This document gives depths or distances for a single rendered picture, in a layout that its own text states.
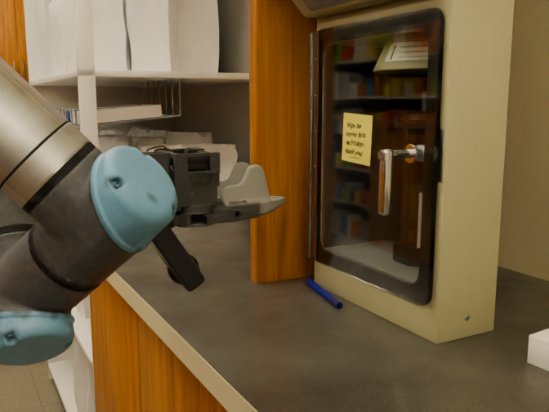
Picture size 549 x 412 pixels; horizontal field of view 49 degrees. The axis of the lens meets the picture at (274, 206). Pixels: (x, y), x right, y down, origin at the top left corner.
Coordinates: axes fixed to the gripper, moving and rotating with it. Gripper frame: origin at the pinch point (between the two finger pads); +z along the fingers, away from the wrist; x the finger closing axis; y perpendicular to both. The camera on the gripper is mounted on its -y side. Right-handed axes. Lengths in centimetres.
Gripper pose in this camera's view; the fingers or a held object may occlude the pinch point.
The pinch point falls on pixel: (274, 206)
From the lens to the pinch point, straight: 74.5
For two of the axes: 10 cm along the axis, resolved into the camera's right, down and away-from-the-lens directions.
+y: 0.0, -9.8, -1.7
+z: 8.8, -0.8, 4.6
